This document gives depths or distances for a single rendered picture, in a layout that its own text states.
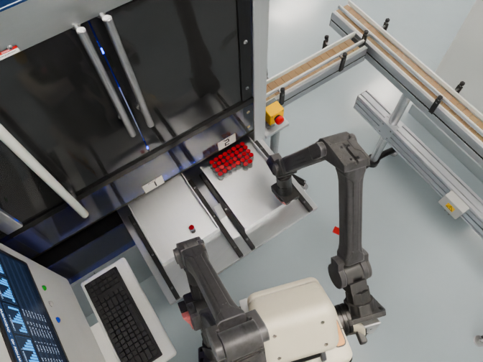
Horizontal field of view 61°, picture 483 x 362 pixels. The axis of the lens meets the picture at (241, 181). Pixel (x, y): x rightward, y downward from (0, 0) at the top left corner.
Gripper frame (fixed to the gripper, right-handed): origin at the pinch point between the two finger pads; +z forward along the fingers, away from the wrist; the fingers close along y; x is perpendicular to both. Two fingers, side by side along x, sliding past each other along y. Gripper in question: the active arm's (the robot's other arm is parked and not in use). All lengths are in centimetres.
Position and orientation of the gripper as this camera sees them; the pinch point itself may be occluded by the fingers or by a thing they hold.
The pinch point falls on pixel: (285, 202)
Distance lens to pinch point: 165.3
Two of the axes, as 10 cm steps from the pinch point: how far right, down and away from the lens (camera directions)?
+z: 1.3, 5.7, 8.1
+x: -8.3, 5.2, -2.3
